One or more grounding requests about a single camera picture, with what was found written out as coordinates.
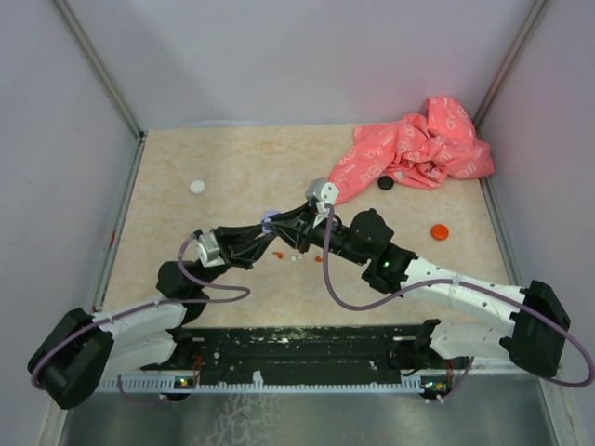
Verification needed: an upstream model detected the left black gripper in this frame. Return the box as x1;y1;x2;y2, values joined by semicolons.
194;222;278;291

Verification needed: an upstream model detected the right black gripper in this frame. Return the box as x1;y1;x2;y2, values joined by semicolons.
266;201;369;266

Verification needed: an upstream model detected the white charging case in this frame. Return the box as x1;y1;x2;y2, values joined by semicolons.
189;180;205;195

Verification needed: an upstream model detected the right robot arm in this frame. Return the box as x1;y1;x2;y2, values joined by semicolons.
262;204;571;379

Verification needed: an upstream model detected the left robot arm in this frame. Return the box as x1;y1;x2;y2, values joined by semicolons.
27;224;276;410

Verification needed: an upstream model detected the black charging case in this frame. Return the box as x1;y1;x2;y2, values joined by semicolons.
377;176;394;190

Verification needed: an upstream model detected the orange charging case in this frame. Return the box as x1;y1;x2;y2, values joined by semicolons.
430;224;450;241

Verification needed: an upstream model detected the pink patterned cloth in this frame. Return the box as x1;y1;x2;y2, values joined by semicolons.
328;96;496;204

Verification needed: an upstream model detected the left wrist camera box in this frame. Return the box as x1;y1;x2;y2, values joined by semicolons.
194;230;224;268

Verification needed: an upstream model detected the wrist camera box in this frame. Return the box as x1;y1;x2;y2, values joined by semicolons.
194;230;224;268
305;177;338;213

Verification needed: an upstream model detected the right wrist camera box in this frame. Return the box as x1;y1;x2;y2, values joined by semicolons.
305;177;338;213

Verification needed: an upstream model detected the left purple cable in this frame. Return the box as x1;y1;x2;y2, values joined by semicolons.
30;231;252;410

